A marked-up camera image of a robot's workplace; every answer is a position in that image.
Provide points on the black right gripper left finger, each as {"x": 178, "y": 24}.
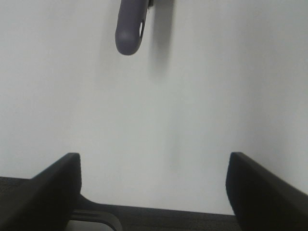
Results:
{"x": 44, "y": 202}

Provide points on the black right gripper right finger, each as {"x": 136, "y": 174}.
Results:
{"x": 261, "y": 201}

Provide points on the purple brush black bristles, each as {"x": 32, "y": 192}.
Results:
{"x": 130, "y": 25}

